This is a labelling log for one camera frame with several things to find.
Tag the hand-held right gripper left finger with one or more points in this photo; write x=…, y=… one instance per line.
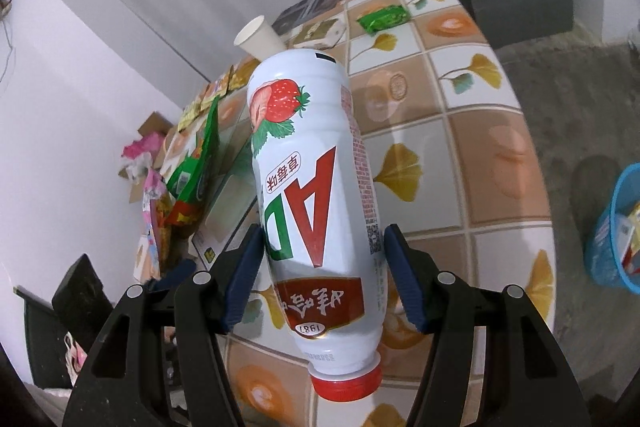
x=245, y=277

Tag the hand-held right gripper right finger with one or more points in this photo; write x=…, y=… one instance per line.
x=402, y=277

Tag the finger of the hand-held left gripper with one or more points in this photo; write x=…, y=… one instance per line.
x=175, y=274

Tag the white drink bottle red cap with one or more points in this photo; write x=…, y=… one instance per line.
x=310, y=157

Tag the blue plastic bin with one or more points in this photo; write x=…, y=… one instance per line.
x=607, y=247

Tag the pink snack bag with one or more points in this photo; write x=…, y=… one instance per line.
x=152, y=207

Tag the large green snack bag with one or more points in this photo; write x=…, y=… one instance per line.
x=192, y=172

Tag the cardboard box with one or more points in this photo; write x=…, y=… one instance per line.
x=155, y=127

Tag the ginkgo patterned tablecloth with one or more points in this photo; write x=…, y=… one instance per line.
x=500, y=157

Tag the yellow snack packet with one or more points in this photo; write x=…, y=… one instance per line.
x=189, y=117

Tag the white paper cup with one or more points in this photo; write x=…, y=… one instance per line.
x=257, y=39

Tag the gold printed box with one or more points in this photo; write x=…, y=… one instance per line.
x=320, y=32

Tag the small green packet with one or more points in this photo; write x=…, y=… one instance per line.
x=382, y=19

